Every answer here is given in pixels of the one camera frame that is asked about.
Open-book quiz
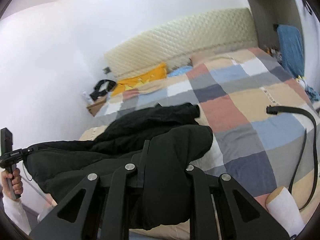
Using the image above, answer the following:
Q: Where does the light blue pillow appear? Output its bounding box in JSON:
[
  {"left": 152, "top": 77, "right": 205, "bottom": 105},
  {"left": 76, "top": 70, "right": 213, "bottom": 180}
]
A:
[{"left": 167, "top": 66, "right": 193, "bottom": 77}]

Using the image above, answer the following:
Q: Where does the cream quilted headboard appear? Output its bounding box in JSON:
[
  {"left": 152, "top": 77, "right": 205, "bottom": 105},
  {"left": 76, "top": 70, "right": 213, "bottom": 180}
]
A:
[{"left": 104, "top": 8, "right": 258, "bottom": 79}]

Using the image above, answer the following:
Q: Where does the black puffer jacket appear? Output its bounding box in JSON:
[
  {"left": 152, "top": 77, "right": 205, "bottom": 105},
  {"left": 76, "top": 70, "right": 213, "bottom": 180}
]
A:
[{"left": 24, "top": 103, "right": 213, "bottom": 230}]

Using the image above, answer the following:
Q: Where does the black belt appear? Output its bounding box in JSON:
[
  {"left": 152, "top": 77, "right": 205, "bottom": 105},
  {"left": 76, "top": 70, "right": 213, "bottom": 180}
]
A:
[{"left": 266, "top": 106, "right": 320, "bottom": 211}]

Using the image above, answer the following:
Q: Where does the white sleeved left forearm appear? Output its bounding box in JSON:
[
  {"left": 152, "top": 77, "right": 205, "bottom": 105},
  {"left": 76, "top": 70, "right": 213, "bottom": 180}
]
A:
[{"left": 3, "top": 195, "right": 31, "bottom": 235}]

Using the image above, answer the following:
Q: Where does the dark grey wardrobe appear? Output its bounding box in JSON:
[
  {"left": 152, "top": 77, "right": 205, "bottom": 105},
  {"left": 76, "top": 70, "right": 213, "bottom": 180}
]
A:
[{"left": 243, "top": 0, "right": 313, "bottom": 53}]

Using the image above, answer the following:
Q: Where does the grey wall socket plate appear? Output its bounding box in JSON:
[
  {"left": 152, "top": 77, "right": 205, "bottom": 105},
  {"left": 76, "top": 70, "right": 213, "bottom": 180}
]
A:
[{"left": 103, "top": 67, "right": 111, "bottom": 75}]

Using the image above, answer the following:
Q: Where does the person's left hand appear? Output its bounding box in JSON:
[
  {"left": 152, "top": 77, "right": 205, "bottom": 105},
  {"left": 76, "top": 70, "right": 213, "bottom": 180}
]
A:
[{"left": 1, "top": 168, "right": 23, "bottom": 201}]

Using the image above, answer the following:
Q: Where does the patchwork checked duvet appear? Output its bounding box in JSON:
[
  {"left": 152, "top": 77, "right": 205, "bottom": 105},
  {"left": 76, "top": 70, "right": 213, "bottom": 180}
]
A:
[{"left": 81, "top": 48, "right": 319, "bottom": 222}]

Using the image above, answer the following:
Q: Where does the black bag on nightstand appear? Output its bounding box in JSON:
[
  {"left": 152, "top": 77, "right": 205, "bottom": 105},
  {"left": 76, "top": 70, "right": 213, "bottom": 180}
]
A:
[{"left": 90, "top": 79, "right": 117, "bottom": 101}]

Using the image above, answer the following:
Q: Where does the wooden bedside table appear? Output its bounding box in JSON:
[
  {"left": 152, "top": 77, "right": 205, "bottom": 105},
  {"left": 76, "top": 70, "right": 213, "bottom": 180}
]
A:
[{"left": 87, "top": 96, "right": 107, "bottom": 116}]

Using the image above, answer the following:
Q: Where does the yellow orange pillow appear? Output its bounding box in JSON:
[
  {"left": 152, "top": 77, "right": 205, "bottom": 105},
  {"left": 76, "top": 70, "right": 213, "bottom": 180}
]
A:
[{"left": 111, "top": 62, "right": 167, "bottom": 96}]

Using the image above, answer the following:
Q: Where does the blue cloth on chair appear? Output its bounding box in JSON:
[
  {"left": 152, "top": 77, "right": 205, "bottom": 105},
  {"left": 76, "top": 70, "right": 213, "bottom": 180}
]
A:
[{"left": 277, "top": 24, "right": 305, "bottom": 78}]

